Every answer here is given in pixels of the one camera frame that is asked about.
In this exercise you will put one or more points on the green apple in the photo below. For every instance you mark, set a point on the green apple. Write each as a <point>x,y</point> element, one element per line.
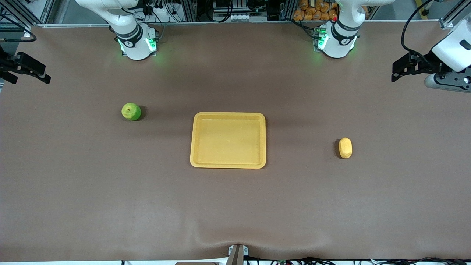
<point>131,112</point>

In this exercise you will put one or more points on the yellow plastic tray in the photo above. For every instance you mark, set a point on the yellow plastic tray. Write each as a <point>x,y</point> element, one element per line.
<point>228,141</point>

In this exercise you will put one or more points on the aluminium frame post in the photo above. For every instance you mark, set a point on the aluminium frame post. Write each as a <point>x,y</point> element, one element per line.
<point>22,11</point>
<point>450,18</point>

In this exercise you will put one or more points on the white connector strip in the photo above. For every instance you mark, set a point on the white connector strip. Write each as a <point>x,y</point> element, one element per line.
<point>248,17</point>

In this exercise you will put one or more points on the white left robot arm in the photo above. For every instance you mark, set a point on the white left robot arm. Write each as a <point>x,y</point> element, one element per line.
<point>338,42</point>

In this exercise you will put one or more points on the bag of orange items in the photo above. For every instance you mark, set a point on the bag of orange items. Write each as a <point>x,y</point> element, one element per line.
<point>312,11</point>

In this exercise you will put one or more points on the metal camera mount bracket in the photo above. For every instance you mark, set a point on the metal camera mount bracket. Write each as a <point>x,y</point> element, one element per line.
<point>237,254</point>

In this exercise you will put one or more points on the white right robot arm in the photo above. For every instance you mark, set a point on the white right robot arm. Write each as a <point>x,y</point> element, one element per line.
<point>134,42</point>

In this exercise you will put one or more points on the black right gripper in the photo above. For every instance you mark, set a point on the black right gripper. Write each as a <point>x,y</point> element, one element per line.
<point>8,63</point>

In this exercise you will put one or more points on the yellow potato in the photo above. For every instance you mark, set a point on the yellow potato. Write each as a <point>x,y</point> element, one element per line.
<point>345,148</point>

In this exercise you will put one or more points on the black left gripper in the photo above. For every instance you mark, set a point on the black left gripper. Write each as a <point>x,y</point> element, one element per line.
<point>425,63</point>

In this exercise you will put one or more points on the white power strip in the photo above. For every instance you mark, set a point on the white power strip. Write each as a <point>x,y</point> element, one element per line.
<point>167,14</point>

